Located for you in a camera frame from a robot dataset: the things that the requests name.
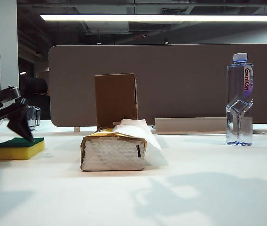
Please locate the large brown desk divider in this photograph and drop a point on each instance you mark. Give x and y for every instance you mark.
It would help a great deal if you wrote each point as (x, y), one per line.
(182, 82)

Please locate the brown cardboard box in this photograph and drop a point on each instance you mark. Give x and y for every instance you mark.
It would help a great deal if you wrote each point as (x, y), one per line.
(114, 99)

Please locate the long ceiling light strip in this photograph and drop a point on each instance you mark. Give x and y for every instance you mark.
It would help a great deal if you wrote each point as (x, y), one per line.
(147, 18)

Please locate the white tissue sheet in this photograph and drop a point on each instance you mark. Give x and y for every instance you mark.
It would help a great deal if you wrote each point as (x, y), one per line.
(143, 131)

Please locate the clear plastic water bottle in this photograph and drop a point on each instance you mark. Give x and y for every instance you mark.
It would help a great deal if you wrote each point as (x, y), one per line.
(239, 94)

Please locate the clear glass mug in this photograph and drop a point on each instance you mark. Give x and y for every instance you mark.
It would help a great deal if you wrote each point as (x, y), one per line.
(33, 117)

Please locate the yellow sponge with green scourer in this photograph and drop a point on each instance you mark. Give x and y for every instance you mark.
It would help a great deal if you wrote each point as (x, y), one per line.
(13, 150)

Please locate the gold tissue pack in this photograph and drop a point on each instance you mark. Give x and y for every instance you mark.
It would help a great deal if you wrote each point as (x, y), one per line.
(112, 155)

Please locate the white divider support bracket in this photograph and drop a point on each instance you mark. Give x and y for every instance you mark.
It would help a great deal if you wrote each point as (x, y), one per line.
(76, 129)

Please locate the black office chair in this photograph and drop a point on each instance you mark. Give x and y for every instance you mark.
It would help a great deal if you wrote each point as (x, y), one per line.
(34, 87)

